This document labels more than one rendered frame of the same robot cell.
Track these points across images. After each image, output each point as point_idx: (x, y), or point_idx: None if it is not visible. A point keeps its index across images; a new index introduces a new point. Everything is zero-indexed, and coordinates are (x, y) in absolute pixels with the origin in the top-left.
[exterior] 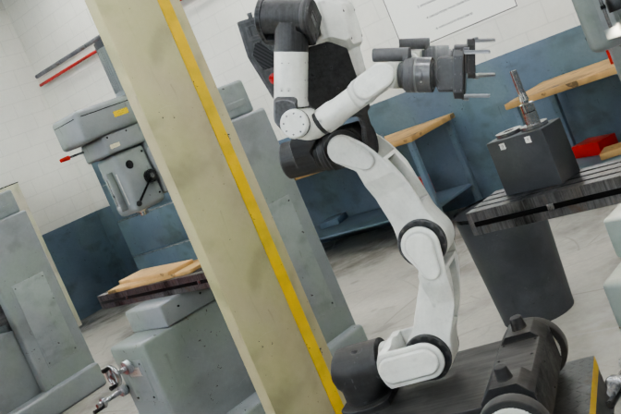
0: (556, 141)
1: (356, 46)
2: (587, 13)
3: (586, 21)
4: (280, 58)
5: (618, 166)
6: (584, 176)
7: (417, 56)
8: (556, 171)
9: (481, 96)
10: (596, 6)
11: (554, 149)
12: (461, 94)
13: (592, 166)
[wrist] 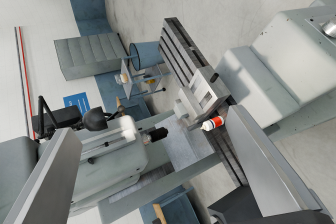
0: (227, 201)
1: None
2: (113, 165)
3: (121, 165)
4: None
5: (228, 149)
6: (244, 174)
7: None
8: (251, 193)
9: (253, 121)
10: (105, 150)
11: (234, 200)
12: (325, 223)
13: (233, 178)
